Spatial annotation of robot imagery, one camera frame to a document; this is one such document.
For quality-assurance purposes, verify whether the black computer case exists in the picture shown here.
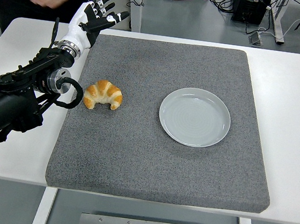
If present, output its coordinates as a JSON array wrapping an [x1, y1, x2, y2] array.
[[230, 0, 273, 26]]

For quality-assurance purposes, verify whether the white floor cable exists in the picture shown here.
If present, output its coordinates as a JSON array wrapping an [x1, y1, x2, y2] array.
[[256, 10, 300, 44]]

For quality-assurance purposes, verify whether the grey round plate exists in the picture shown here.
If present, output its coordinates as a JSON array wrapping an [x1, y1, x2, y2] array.
[[155, 83, 235, 152]]

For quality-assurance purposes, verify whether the white desk leg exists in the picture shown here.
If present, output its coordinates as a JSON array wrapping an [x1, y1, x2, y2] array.
[[265, 0, 290, 47]]

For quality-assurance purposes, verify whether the black cable bundle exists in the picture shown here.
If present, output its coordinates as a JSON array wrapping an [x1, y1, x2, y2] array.
[[209, 0, 237, 15]]

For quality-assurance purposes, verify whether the grey floor pedal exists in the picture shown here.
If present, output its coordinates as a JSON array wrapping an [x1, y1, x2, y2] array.
[[247, 31, 265, 47]]

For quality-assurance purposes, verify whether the golden croissant bread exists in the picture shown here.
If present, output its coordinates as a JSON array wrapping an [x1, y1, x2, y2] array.
[[82, 77, 125, 113]]

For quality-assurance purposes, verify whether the grey speckled foam mat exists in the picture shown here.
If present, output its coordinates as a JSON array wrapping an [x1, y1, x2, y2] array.
[[43, 26, 290, 216]]

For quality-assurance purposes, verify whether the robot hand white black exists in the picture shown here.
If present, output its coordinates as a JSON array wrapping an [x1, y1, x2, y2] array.
[[61, 0, 133, 54]]

